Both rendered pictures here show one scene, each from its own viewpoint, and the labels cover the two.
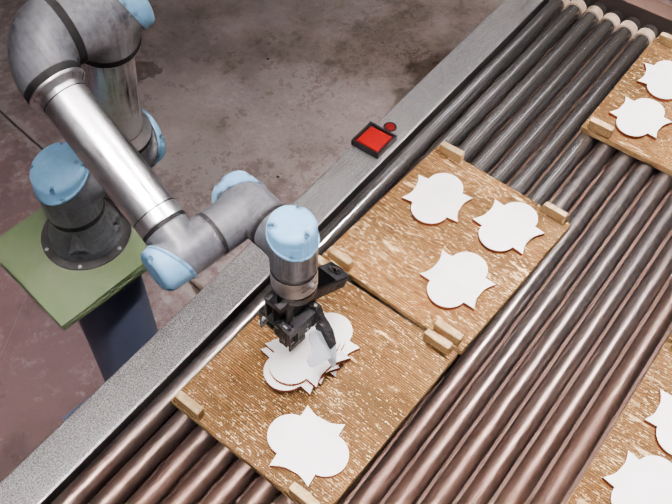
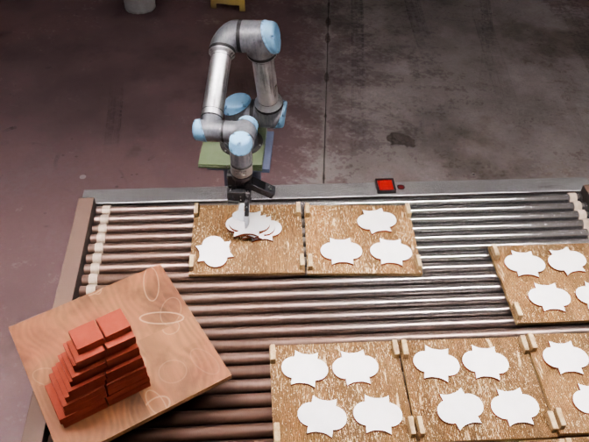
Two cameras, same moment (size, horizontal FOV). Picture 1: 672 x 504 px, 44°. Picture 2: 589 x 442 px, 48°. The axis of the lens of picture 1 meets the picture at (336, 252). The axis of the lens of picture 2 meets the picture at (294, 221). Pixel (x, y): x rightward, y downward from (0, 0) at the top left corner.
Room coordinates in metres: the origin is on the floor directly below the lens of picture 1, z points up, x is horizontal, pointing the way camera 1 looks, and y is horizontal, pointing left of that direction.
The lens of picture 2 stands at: (-0.24, -1.34, 2.71)
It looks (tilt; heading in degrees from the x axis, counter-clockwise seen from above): 45 degrees down; 49
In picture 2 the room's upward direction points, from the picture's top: 2 degrees clockwise
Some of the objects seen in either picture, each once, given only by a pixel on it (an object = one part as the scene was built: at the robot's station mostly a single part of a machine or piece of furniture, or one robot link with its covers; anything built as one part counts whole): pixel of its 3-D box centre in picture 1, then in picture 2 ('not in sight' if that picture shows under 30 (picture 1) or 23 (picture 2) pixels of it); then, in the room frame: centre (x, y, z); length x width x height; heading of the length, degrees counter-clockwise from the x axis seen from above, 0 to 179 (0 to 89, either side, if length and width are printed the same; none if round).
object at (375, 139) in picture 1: (374, 140); (385, 186); (1.37, -0.08, 0.92); 0.06 x 0.06 x 0.01; 54
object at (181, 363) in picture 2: not in sight; (117, 352); (0.11, -0.18, 1.03); 0.50 x 0.50 x 0.02; 83
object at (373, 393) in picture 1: (317, 378); (247, 238); (0.74, 0.03, 0.93); 0.41 x 0.35 x 0.02; 143
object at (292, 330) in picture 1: (292, 306); (240, 185); (0.75, 0.07, 1.16); 0.09 x 0.08 x 0.12; 139
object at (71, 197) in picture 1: (68, 182); (239, 111); (1.08, 0.53, 1.07); 0.13 x 0.12 x 0.14; 133
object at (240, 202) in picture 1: (242, 212); (241, 131); (0.82, 0.15, 1.32); 0.11 x 0.11 x 0.08; 43
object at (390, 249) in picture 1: (448, 241); (360, 238); (1.07, -0.24, 0.93); 0.41 x 0.35 x 0.02; 142
